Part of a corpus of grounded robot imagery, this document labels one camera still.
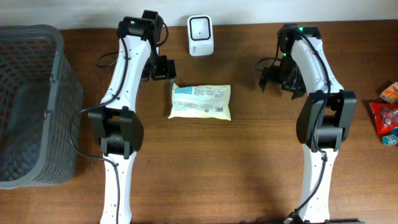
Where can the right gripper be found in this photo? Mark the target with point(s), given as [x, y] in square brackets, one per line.
[297, 87]

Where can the red snack bag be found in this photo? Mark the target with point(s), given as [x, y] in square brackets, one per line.
[385, 116]

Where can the blue mouthwash bottle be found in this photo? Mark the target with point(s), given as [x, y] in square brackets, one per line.
[391, 139]

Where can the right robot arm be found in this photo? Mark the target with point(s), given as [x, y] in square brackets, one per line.
[300, 67]

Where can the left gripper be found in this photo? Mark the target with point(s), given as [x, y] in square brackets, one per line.
[168, 69]

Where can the grey plastic mesh basket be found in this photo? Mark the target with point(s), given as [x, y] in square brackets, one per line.
[39, 94]

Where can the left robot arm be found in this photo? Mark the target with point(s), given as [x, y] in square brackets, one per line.
[115, 123]

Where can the yellow snack bag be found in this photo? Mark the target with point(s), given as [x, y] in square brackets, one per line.
[203, 101]

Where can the small orange snack packet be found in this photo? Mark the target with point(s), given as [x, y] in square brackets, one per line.
[390, 94]

